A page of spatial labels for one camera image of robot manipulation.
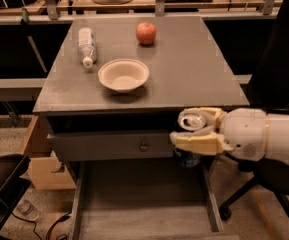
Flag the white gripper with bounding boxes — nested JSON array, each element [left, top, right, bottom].
[[170, 107, 266, 161]]

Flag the dark pepsi can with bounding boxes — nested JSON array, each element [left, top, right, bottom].
[[173, 112, 209, 169]]

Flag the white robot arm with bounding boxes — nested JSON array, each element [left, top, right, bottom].
[[170, 107, 289, 166]]

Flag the grey top drawer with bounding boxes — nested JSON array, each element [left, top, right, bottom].
[[48, 130, 173, 162]]

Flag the round drawer knob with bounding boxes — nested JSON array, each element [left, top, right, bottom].
[[139, 142, 149, 152]]

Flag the grey drawer cabinet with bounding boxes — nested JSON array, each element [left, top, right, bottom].
[[34, 15, 248, 176]]

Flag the grey open middle drawer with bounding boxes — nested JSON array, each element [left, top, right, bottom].
[[71, 158, 240, 240]]

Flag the white paper bowl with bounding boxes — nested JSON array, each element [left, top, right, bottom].
[[98, 59, 150, 93]]

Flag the red apple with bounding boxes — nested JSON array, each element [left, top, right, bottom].
[[135, 22, 156, 45]]

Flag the clear plastic water bottle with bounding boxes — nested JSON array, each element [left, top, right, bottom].
[[77, 27, 97, 68]]

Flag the cardboard box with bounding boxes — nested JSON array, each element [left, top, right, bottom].
[[19, 116, 76, 190]]

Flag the clear plastic cup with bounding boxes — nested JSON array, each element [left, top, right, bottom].
[[16, 199, 40, 221]]

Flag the black bin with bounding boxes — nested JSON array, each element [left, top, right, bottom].
[[0, 154, 31, 230]]

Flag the black floor cable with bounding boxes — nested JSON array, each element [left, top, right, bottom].
[[10, 210, 72, 240]]

